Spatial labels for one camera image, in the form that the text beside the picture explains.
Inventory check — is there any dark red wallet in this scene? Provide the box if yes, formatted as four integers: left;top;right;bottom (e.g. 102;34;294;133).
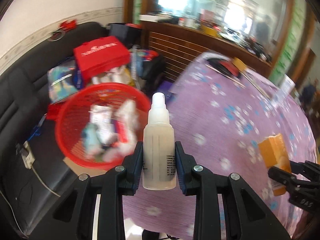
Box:
207;58;241;78

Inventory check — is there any white plastic bag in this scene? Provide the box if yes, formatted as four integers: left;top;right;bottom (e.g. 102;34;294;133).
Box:
102;99;139;163

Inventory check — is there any large wall mirror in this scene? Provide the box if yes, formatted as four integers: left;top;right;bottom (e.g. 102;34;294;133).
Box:
155;0;291;63

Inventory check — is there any red mesh trash basket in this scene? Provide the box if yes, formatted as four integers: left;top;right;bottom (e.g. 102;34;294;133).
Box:
55;82;151;171

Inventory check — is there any teal tissue pack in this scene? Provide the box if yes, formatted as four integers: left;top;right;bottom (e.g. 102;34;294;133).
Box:
81;122;103;159

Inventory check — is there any orange cardboard box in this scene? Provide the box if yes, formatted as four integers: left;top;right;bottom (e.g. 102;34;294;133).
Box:
258;133;293;197

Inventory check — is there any purple floral tablecloth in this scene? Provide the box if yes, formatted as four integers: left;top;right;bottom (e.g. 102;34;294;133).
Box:
123;51;316;239

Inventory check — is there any red gift box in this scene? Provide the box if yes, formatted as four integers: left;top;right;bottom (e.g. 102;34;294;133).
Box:
73;36;130;83

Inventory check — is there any wooden sideboard cabinet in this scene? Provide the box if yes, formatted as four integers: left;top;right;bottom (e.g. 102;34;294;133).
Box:
141;21;272;82

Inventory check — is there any white medicine box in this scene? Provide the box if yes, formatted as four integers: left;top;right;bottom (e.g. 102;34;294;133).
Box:
89;105;117;145

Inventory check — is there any black leather sofa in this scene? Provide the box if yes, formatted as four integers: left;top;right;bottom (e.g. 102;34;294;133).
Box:
1;22;108;238

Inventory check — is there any colourful magazine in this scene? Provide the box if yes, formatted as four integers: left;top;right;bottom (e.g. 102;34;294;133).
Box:
47;59;78;103

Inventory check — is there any white spray bottle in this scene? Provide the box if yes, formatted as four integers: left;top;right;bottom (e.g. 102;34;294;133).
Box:
142;92;176;191

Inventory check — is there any yellow small box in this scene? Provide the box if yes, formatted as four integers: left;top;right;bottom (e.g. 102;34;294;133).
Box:
232;57;247;72

